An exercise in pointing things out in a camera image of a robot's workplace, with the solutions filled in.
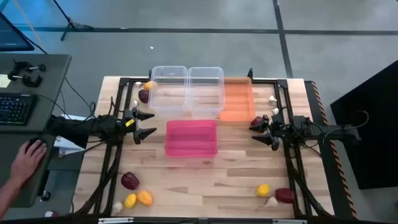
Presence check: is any desk computer monitor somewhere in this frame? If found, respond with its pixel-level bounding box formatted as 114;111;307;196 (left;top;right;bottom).
0;12;35;52

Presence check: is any pale sticky note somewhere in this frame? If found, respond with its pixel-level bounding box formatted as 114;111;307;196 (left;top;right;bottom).
0;73;12;88

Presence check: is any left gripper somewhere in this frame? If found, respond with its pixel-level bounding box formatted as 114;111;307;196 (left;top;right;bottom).
116;106;157;145

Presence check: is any clear plastic bin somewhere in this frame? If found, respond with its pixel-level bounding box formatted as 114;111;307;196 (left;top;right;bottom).
187;67;225;118
148;65;189;118

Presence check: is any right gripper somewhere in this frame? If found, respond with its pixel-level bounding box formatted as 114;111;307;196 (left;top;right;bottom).
248;113;293;152

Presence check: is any black screw clamp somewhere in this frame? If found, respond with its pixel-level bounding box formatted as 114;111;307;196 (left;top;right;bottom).
6;71;44;88
12;58;47;73

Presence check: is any yellow toy lemon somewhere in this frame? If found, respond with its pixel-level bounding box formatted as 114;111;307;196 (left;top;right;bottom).
123;193;138;209
256;184;271;197

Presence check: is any person's hand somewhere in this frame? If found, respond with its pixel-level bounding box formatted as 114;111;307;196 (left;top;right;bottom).
10;139;48;184

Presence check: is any large black cabinet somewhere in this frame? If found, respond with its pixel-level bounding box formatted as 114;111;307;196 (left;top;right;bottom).
330;60;398;190

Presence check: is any black backlit keyboard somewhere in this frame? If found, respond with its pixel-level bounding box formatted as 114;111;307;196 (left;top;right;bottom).
0;92;38;126

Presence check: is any person's forearm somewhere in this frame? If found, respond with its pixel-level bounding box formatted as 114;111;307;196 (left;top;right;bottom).
0;175;27;215

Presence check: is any black tripod stand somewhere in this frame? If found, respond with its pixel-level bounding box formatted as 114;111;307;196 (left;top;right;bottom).
51;0;95;42

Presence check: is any orange plastic bin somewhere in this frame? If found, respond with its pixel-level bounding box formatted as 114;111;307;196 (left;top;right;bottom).
219;77;256;122

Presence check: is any black computer mouse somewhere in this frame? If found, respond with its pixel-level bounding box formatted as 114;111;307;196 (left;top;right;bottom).
25;138;47;150

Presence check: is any pink plastic bin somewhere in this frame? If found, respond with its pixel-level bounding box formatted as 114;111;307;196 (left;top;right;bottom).
164;119;218;159

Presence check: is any grey desk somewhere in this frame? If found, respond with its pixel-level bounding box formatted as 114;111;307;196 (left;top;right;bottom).
0;54;73;208

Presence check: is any silver metal bracket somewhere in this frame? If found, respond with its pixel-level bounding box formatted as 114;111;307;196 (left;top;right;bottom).
98;217;135;224
272;218;308;224

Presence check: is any black aluminium table frame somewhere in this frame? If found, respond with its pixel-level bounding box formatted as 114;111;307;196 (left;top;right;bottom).
70;68;335;224

